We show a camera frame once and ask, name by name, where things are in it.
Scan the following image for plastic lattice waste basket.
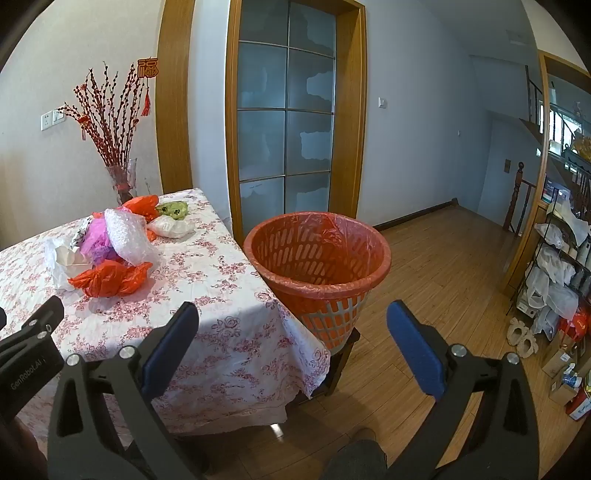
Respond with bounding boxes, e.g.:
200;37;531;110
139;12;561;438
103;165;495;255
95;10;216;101
243;212;392;356

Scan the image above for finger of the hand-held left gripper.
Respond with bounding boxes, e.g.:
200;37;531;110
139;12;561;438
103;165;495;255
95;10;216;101
0;295;65;357

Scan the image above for floral tablecloth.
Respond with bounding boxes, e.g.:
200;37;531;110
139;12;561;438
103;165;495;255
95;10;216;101
0;187;331;455

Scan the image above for orange plastic bag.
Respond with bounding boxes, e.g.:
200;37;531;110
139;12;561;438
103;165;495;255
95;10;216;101
121;195;160;223
68;260;154;298

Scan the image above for glass vase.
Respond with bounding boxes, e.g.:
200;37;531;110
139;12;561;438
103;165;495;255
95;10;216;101
105;158;138;206

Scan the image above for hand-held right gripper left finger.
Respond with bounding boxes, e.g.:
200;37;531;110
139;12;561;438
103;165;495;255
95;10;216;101
46;301;208;480

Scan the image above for red shopping bag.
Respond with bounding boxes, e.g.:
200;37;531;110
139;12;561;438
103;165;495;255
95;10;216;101
561;307;591;347

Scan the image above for white crumpled paper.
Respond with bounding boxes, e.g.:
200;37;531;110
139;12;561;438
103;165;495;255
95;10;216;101
45;235;93;291

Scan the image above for red white box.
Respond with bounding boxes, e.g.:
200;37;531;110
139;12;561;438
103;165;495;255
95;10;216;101
568;388;591;422

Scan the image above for red decorative branches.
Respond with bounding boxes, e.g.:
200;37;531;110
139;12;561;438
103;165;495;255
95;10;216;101
56;62;141;167

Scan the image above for wooden stair railing post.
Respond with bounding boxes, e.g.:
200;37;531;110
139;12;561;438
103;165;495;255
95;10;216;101
503;161;537;234

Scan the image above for person's dark trouser leg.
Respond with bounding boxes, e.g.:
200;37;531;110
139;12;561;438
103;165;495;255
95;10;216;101
321;428;389;480

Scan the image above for staircase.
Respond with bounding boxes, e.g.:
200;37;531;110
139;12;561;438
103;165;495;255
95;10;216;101
519;65;555;153

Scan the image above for white bubble wrap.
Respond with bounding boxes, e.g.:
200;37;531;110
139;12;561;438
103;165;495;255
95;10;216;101
104;209;160;266

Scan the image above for black white patterned wrapper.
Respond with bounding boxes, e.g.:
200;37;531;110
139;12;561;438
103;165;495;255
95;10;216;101
69;220;90;252

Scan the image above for olive green plastic bag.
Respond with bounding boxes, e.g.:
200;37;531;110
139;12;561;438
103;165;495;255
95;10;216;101
156;200;189;220

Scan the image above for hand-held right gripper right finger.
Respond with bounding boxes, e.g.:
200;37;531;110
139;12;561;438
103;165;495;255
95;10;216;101
385;300;541;480

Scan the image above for white plastic bag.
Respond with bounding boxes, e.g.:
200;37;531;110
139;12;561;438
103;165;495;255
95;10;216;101
148;213;195;239

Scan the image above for red hanging knot ornament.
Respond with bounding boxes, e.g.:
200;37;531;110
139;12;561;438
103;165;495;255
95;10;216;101
137;57;158;117

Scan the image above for black metal rack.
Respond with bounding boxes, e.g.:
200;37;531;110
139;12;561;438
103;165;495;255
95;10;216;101
510;198;591;342

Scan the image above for frosted glass door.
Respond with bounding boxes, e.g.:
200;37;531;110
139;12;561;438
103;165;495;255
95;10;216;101
236;0;338;232

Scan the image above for dark wooden stool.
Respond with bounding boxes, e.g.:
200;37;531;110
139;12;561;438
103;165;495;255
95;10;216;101
295;325;362;402

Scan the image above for beige fluffy slipper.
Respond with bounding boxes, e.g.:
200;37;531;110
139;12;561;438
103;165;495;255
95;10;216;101
507;316;527;347
518;328;539;356

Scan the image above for brown cardboard box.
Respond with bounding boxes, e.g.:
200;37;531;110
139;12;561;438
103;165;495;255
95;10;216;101
549;374;580;408
541;330;580;379

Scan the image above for pink plastic bag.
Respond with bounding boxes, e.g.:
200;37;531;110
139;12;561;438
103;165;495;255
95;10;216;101
78;217;123;265

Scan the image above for orange bin liner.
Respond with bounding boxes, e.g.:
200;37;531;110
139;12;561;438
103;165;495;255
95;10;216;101
243;212;392;319

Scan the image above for wooden wall trim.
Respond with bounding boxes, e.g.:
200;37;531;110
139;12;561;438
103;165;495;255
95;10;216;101
156;0;197;195

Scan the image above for wooden doorway frame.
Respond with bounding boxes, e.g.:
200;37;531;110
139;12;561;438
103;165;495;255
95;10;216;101
501;51;570;296

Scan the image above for wooden door frame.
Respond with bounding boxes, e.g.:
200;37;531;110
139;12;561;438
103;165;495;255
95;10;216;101
225;0;368;247

